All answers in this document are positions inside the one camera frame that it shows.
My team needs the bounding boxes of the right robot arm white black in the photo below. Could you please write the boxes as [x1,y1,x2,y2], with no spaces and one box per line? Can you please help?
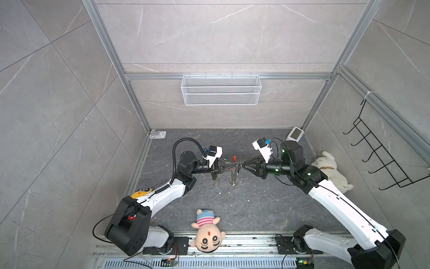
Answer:
[241,138,405,269]

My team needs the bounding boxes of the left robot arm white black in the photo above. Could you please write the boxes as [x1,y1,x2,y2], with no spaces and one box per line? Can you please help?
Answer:
[104,146,222,256]

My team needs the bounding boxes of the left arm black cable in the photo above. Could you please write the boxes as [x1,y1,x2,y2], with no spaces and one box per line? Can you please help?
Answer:
[169,137,206,184]

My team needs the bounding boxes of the white wall socket box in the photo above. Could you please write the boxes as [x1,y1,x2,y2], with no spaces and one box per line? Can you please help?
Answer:
[149,131,167,140]

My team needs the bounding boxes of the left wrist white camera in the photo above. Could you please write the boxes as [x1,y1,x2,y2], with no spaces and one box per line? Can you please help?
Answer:
[204,146,223,168]

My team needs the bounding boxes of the metal keyring holder red handle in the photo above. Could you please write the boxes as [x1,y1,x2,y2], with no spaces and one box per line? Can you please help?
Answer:
[229,156,241,186]

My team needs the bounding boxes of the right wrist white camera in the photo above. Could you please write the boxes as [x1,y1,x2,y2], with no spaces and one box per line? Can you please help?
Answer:
[252,137,273,163]

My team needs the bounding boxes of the plush doll striped hat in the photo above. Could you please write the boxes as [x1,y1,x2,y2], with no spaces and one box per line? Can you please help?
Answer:
[190,209,226,253]

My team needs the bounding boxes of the white digital clock device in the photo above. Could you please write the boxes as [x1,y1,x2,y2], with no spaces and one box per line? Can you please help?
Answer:
[286,127,304,142]

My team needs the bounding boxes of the yellow red plush toy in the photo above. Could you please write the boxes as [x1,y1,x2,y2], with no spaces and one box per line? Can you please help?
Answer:
[131,187,153,199]

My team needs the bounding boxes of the white wire mesh basket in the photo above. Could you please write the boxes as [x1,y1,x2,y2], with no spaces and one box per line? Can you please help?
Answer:
[181,75,262,106]

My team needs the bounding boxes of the wrist white camera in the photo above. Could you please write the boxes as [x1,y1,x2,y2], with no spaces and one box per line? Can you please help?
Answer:
[204,146,223,168]
[252,137,273,163]

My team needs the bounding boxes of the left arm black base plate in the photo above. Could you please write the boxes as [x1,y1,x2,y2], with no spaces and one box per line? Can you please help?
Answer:
[142,236,190,255]

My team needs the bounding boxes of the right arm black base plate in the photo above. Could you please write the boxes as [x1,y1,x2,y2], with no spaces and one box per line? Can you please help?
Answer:
[274,234,323,255]

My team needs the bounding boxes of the white plush dog toy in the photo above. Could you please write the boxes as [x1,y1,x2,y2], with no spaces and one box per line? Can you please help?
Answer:
[311,151,354,193]

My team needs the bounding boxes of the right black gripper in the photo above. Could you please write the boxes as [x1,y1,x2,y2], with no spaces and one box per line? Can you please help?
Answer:
[242,154,294,180]

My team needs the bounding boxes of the black wire hook rack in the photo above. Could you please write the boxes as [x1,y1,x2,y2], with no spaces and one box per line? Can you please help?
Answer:
[343,100,430,191]

